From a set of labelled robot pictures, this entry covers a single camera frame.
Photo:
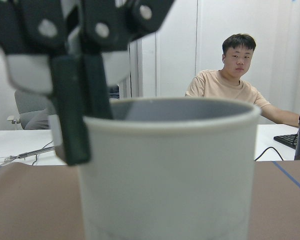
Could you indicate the person in beige shirt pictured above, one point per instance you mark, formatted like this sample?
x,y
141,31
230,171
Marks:
x,y
227,83

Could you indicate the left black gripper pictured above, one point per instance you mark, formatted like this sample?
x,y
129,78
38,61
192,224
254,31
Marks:
x,y
43,27

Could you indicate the grey office chair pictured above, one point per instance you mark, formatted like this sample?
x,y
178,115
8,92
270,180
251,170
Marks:
x,y
33,111

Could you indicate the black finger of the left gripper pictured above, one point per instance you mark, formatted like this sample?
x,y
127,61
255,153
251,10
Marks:
x,y
69,132

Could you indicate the white mug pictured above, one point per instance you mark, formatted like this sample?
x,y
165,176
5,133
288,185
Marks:
x,y
170,169

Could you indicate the black keyboard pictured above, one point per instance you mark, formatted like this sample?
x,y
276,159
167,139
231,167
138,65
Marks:
x,y
289,140

